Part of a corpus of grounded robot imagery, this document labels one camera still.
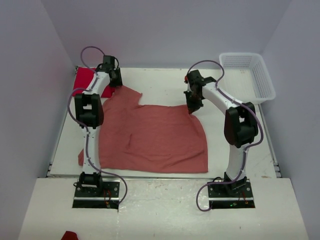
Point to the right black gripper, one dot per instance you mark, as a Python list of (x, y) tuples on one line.
[(192, 107)]

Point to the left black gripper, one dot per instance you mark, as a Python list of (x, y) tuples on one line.
[(118, 82)]

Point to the salmon pink t shirt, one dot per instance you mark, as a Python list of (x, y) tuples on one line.
[(150, 138)]

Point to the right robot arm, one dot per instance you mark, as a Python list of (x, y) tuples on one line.
[(240, 125)]

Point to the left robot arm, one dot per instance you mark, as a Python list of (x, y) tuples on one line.
[(89, 111)]

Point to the folded red t shirt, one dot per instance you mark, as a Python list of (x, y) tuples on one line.
[(83, 78)]

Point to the white plastic basket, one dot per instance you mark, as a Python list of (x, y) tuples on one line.
[(246, 77)]

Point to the red cloth at bottom edge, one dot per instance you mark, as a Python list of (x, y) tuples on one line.
[(70, 235)]

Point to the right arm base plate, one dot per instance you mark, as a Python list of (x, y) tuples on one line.
[(221, 196)]

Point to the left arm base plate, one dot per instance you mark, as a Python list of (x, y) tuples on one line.
[(103, 196)]

